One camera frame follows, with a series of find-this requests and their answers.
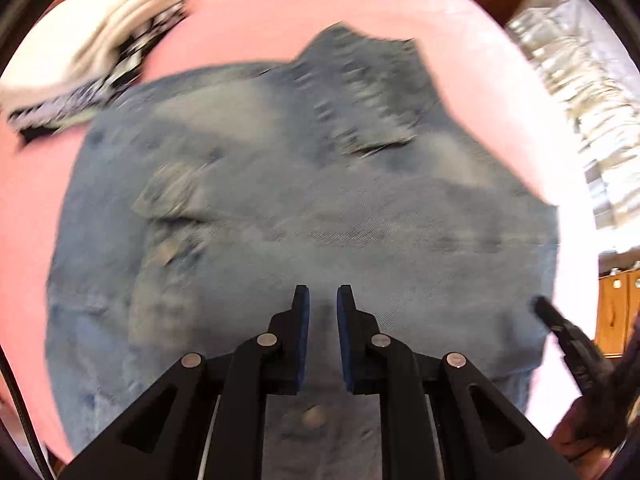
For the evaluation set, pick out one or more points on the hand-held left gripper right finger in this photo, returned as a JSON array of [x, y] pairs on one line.
[[342, 345]]

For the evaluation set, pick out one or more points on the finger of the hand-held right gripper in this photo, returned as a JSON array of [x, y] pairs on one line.
[[552, 317]]

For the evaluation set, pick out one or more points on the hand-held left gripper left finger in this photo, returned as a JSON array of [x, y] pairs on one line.
[[303, 345]]

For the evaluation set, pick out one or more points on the blue denim jacket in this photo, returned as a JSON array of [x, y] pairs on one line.
[[300, 210]]

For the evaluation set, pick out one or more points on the person's right hand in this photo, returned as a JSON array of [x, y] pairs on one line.
[[575, 430]]

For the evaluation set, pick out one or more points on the wooden drawer cabinet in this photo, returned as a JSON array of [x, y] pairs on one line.
[[617, 310]]

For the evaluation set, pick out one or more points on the white lace covered furniture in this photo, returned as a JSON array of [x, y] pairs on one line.
[[585, 100]]

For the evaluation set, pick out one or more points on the pink bed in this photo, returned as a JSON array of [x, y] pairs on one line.
[[260, 15]]

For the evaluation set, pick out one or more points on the white folded garment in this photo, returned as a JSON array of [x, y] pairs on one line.
[[95, 35]]

